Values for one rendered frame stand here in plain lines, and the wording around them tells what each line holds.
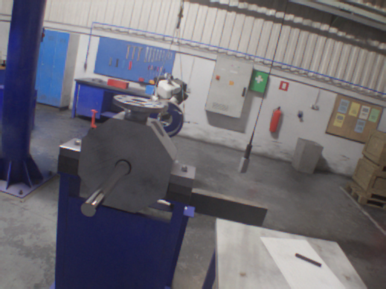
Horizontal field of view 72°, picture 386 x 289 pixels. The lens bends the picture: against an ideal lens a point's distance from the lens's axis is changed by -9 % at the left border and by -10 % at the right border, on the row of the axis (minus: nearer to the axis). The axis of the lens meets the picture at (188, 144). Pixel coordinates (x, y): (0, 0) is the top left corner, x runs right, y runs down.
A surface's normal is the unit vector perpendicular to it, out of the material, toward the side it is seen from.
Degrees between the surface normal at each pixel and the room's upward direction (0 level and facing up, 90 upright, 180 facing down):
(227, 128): 90
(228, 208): 90
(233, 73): 90
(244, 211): 90
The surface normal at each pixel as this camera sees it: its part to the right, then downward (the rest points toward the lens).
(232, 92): -0.10, 0.25
